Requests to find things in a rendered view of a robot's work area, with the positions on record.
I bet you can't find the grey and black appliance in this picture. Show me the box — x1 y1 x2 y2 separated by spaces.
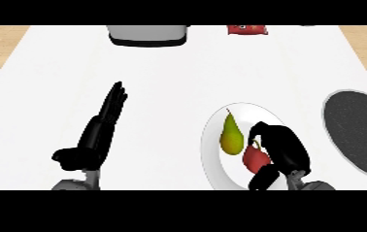
104 24 191 48

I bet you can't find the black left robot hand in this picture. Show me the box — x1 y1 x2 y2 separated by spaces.
50 81 129 172

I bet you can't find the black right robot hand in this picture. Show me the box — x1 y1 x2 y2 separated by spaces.
246 120 312 191

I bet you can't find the green yellow pear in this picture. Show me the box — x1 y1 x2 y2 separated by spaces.
218 108 244 156

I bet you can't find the dark grey pan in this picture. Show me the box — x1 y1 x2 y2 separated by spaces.
323 88 367 176

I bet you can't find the red bell pepper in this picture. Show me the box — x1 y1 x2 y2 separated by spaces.
240 140 272 175

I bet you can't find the red packet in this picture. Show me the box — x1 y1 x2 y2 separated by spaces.
227 24 269 36

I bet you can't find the white plate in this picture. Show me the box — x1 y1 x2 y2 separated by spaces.
199 102 306 191

